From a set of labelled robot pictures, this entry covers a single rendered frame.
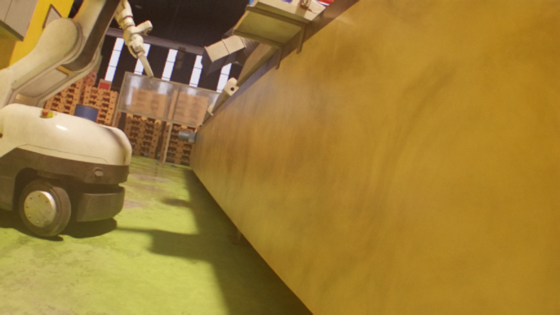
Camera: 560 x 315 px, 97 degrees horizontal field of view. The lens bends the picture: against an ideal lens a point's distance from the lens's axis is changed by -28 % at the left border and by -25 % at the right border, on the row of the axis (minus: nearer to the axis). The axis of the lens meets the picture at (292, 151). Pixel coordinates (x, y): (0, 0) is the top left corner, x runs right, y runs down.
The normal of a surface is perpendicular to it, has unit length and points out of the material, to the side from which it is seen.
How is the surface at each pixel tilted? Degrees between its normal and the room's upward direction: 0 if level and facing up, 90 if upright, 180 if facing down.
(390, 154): 90
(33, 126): 90
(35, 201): 90
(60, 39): 90
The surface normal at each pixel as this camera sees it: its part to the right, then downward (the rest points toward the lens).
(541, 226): -0.92, -0.20
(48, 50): 0.18, -0.04
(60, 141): 0.69, 0.06
